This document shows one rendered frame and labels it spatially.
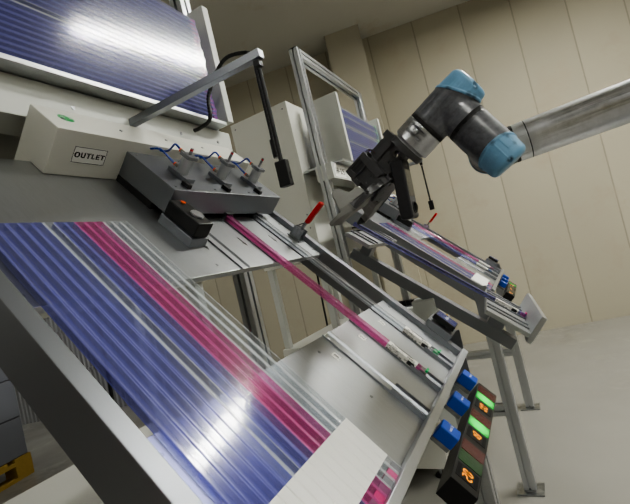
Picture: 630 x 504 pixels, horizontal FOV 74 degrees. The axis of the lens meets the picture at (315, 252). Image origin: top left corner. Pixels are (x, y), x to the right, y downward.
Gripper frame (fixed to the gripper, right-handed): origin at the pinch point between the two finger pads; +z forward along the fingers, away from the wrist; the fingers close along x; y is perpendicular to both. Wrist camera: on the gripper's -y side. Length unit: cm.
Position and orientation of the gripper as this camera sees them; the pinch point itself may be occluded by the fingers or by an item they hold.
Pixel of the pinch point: (346, 227)
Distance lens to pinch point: 87.8
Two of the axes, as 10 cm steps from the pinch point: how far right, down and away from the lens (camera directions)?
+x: -4.5, 0.8, -8.9
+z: -6.3, 6.8, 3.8
